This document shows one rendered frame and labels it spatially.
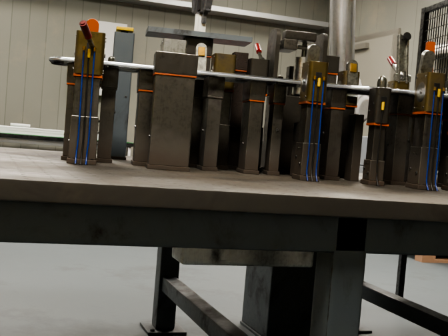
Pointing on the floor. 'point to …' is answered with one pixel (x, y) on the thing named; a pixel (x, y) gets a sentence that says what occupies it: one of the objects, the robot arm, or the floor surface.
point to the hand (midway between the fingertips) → (200, 24)
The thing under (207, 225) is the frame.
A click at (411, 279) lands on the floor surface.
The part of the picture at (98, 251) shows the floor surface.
